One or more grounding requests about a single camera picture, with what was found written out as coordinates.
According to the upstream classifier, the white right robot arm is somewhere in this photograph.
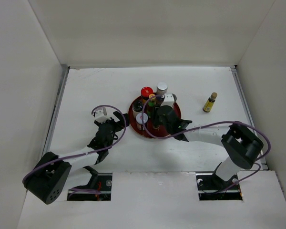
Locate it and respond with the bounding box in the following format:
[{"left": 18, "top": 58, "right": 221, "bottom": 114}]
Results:
[{"left": 152, "top": 105, "right": 264, "bottom": 192}]

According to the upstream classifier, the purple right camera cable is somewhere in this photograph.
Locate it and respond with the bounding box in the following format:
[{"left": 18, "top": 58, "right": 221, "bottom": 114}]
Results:
[{"left": 143, "top": 94, "right": 271, "bottom": 194}]

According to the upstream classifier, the silver lid blue label jar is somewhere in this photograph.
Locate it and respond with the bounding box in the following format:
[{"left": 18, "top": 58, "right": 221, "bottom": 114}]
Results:
[{"left": 156, "top": 82, "right": 168, "bottom": 105}]

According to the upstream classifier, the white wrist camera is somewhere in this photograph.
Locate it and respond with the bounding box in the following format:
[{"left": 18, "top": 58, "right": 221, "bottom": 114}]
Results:
[
  {"left": 92, "top": 107, "right": 110, "bottom": 123},
  {"left": 160, "top": 93, "right": 177, "bottom": 108}
]

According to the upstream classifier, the red round tray gold rim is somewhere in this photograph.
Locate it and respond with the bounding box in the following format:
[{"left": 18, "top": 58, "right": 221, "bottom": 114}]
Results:
[{"left": 128, "top": 94, "right": 182, "bottom": 138}]

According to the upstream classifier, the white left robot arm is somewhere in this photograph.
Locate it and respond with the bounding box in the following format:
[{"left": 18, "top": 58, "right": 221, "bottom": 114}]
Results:
[{"left": 22, "top": 110, "right": 129, "bottom": 205}]

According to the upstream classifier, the red lid chili sauce jar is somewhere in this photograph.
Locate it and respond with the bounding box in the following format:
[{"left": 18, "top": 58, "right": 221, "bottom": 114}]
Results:
[{"left": 141, "top": 86, "right": 153, "bottom": 104}]

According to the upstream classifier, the aluminium table edge rail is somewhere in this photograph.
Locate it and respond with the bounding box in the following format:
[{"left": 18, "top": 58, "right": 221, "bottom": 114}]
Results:
[{"left": 38, "top": 64, "right": 70, "bottom": 161}]

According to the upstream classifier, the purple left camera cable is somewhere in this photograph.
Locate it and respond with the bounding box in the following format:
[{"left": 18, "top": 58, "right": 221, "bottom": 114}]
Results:
[{"left": 22, "top": 104, "right": 128, "bottom": 197}]

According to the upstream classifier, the grey lid spice jar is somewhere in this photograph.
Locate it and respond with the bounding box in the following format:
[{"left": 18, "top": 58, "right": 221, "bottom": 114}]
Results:
[{"left": 136, "top": 113, "right": 148, "bottom": 131}]

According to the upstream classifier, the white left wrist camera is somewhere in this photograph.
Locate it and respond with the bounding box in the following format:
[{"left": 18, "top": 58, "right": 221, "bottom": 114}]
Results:
[{"left": 92, "top": 107, "right": 110, "bottom": 123}]

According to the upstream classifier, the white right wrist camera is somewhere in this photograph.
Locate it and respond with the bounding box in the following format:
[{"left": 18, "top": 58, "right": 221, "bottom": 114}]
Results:
[{"left": 160, "top": 93, "right": 177, "bottom": 108}]

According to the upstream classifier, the small black cap spice jar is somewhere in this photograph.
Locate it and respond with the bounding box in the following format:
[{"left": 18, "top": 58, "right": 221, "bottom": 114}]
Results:
[{"left": 153, "top": 125, "right": 160, "bottom": 131}]

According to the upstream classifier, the yellow label small oil bottle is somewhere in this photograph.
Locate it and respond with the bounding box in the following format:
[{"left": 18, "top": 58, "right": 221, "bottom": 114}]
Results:
[{"left": 203, "top": 92, "right": 217, "bottom": 113}]

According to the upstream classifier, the right robot arm base mount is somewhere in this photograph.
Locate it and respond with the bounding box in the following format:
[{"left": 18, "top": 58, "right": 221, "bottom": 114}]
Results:
[{"left": 196, "top": 173, "right": 243, "bottom": 201}]

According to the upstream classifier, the black lid seasoning bottle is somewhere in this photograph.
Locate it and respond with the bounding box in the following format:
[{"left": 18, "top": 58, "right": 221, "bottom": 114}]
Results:
[{"left": 132, "top": 100, "right": 143, "bottom": 118}]

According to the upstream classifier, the purple camera cable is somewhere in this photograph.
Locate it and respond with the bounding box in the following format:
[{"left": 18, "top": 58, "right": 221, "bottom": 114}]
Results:
[
  {"left": 143, "top": 94, "right": 271, "bottom": 194},
  {"left": 22, "top": 104, "right": 128, "bottom": 197}
]

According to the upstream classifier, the left robot arm base mount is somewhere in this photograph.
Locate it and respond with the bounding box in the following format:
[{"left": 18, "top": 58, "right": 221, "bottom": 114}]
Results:
[{"left": 67, "top": 166, "right": 113, "bottom": 201}]

